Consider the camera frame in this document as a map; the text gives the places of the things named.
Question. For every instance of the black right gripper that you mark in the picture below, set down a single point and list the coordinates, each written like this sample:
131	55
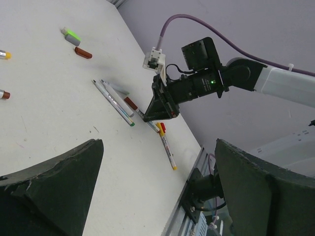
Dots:
165	102

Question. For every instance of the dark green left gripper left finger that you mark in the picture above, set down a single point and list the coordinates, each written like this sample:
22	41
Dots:
51	198

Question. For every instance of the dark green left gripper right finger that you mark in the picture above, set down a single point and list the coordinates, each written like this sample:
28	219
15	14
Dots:
264	199

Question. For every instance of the red cap marker group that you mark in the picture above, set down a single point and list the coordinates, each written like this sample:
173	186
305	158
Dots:
163	127

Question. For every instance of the yellow cap marker group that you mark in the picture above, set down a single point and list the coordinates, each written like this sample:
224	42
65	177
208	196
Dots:
166	147

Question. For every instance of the grey cap whiteboard marker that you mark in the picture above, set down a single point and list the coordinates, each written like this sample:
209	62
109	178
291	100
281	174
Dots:
116	96

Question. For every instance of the brown cap marker pen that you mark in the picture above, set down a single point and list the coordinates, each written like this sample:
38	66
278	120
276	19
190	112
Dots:
114	102

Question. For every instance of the lime green marker cap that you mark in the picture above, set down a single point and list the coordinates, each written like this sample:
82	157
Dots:
65	31

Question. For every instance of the white lime-tipped marker body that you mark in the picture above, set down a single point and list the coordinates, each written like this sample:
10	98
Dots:
119	88

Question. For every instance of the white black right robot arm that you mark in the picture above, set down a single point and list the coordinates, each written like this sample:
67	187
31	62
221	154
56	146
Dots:
201	57

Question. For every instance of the yellow cap marker pen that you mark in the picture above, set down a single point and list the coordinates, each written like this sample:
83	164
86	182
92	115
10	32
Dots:
5	54

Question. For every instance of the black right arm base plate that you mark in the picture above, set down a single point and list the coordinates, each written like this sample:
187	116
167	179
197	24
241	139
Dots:
198	190

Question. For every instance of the aluminium frame rail front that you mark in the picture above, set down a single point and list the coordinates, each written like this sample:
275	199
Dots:
183	220

